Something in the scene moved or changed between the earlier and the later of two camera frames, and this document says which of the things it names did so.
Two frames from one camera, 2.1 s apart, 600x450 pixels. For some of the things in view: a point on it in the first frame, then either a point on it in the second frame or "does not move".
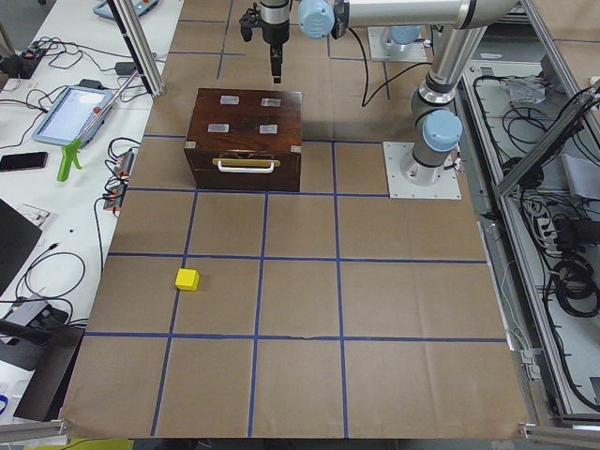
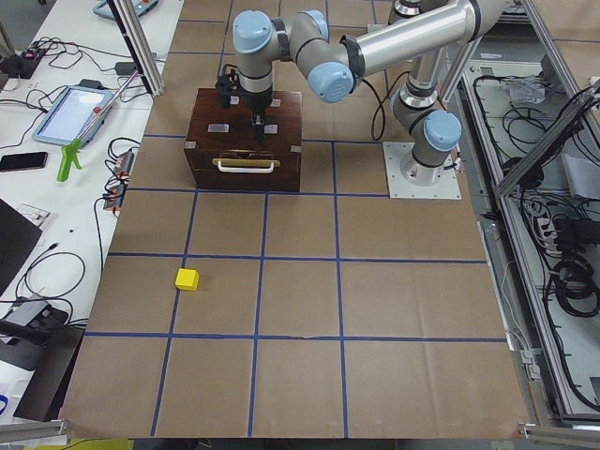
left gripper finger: (276, 52) -> (259, 121)
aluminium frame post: (140, 44) does not move
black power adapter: (125, 68) does not move
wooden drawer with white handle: (247, 170) does not move
